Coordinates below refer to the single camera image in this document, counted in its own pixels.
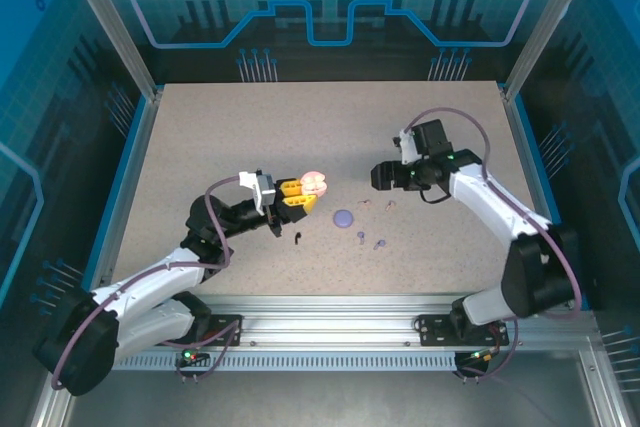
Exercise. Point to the pink earbud charging case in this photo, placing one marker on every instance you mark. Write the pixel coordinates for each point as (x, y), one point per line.
(315, 182)

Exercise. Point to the small black screw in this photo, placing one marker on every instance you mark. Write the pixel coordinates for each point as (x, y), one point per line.
(298, 238)

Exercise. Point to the purple earbud charging case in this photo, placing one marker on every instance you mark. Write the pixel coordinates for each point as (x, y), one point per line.
(344, 218)

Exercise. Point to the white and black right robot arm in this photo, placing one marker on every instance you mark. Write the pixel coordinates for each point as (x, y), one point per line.
(480, 197)

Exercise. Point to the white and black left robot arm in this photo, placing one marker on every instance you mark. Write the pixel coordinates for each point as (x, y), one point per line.
(150, 324)

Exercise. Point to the small LED circuit board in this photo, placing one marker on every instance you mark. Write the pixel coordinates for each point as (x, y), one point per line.
(481, 356)
(192, 357)

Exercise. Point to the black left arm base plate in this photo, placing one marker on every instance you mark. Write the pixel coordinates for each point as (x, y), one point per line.
(220, 321)

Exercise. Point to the aluminium side rail blue trim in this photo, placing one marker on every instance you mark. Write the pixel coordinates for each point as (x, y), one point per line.
(539, 197)
(124, 197)

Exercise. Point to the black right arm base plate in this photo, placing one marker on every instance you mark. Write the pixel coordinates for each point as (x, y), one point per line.
(435, 329)

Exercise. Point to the aluminium frame post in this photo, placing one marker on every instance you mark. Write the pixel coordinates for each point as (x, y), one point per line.
(545, 22)
(110, 22)

